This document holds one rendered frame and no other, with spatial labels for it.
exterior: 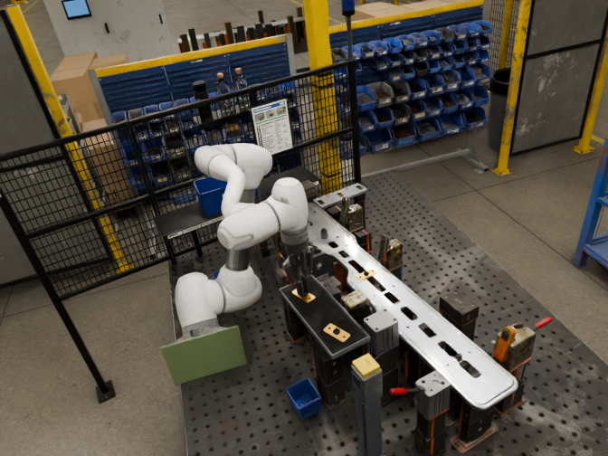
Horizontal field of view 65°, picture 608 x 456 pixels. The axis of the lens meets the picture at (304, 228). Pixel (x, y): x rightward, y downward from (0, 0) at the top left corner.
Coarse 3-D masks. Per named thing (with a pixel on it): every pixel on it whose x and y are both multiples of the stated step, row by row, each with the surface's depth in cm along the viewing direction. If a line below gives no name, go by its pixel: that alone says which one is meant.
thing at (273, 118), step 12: (252, 108) 249; (264, 108) 253; (276, 108) 256; (288, 108) 259; (252, 120) 253; (264, 120) 256; (276, 120) 259; (288, 120) 263; (264, 132) 259; (276, 132) 263; (288, 132) 266; (264, 144) 262; (276, 144) 266; (288, 144) 270
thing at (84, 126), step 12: (60, 96) 455; (72, 108) 451; (96, 120) 477; (108, 132) 446; (108, 144) 421; (96, 156) 419; (108, 156) 423; (120, 168) 433; (108, 180) 434; (108, 192) 439; (120, 192) 444; (108, 216) 451
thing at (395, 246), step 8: (392, 240) 208; (392, 248) 203; (400, 248) 206; (392, 256) 205; (400, 256) 209; (384, 264) 209; (392, 264) 208; (400, 264) 211; (392, 272) 211; (400, 272) 214
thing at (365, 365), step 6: (366, 354) 143; (360, 360) 141; (366, 360) 141; (372, 360) 141; (360, 366) 139; (366, 366) 139; (372, 366) 139; (378, 366) 139; (360, 372) 138; (366, 372) 137; (372, 372) 138
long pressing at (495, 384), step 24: (312, 216) 239; (312, 240) 222; (336, 240) 220; (360, 264) 203; (360, 288) 191; (408, 288) 188; (432, 312) 176; (408, 336) 168; (456, 336) 165; (432, 360) 158; (456, 360) 157; (480, 360) 156; (456, 384) 149; (480, 384) 148; (504, 384) 148; (480, 408) 142
